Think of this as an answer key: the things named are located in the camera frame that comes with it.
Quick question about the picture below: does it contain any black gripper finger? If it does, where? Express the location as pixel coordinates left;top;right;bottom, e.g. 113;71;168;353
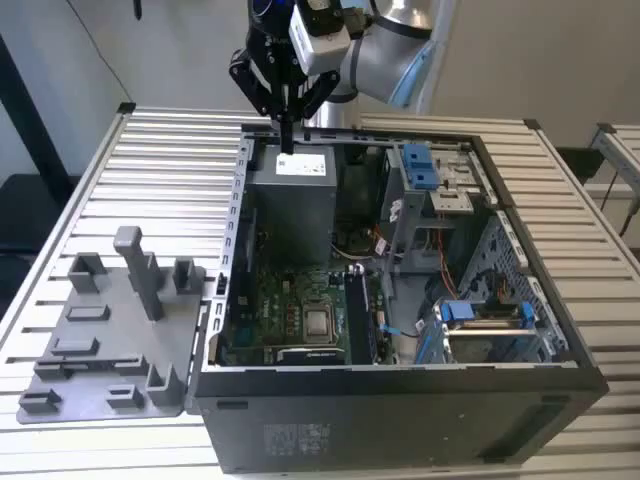
286;70;341;154
228;48;289;154

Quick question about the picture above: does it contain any installed RAM stick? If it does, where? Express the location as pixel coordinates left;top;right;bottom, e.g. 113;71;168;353
344;269;370;365

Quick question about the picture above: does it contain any black RAM slot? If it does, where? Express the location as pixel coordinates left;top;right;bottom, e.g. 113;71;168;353
364;273;380;362

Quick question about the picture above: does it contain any grey power supply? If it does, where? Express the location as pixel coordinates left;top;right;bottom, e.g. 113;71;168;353
244;144;339;266

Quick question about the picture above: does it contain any grey metal disk bay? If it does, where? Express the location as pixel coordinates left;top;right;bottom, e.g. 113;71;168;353
382;141;496;261

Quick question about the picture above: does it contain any CPU socket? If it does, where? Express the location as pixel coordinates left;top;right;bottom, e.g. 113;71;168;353
298;297;339;347

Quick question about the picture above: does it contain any green motherboard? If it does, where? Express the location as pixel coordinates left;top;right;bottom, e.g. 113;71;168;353
218;209;401;369

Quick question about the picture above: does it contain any silver CPU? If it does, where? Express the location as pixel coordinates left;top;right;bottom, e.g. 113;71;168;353
305;309;332;337

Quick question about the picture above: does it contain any blue disk carrier with disk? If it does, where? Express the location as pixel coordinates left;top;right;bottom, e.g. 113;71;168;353
433;298;540;365

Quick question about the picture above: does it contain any black graphics card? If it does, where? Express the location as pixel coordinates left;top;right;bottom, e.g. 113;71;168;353
274;345;351;366

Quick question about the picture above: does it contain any black box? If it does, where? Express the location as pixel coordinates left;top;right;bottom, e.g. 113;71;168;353
554;146;607;187

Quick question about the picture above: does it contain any metal slat side table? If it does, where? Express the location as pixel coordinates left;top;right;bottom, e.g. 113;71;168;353
582;122;640;201

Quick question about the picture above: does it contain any black open PC case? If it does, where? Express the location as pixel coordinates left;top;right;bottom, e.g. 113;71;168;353
192;122;610;475

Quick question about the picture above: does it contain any grey parts rack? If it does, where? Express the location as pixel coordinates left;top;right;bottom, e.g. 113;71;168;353
16;225;209;425

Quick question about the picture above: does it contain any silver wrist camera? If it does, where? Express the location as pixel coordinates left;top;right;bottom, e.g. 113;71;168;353
289;0;352;77

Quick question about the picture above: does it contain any thin black wall cable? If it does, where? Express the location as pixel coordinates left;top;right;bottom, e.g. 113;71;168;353
67;0;135;106

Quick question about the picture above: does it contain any white red wire bundle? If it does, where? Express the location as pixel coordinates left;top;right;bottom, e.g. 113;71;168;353
330;224;390;260

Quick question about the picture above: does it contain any orange wire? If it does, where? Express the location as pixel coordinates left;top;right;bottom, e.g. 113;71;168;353
435;224;459;299

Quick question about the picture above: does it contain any blue plug wire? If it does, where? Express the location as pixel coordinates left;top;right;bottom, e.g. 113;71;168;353
378;322;426;339

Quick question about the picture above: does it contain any black furniture frame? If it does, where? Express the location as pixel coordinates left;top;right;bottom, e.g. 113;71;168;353
0;32;81;261

